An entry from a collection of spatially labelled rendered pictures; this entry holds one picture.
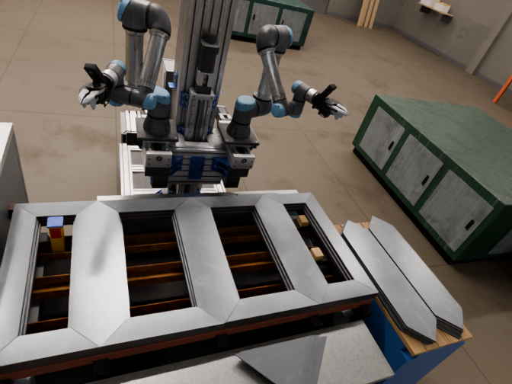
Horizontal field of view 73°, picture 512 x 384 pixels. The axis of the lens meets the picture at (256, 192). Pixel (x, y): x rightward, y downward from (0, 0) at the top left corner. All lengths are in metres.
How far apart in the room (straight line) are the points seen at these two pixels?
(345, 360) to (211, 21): 1.77
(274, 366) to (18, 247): 1.12
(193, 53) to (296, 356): 1.59
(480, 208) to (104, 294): 3.04
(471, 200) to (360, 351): 2.20
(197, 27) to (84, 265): 1.30
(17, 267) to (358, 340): 1.45
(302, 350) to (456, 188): 2.53
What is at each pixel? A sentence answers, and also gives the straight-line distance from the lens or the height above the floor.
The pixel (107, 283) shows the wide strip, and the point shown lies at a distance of 1.51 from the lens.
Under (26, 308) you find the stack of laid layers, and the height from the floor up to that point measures 0.84.
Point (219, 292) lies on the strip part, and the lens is 1.51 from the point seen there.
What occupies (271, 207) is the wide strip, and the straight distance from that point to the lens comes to 1.96.
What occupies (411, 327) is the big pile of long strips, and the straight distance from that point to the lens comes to 1.83.
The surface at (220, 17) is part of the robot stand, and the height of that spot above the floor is 1.65.
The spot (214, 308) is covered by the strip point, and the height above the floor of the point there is 0.87.
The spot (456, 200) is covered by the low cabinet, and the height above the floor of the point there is 0.56.
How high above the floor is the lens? 2.09
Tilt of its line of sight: 37 degrees down
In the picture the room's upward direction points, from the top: 18 degrees clockwise
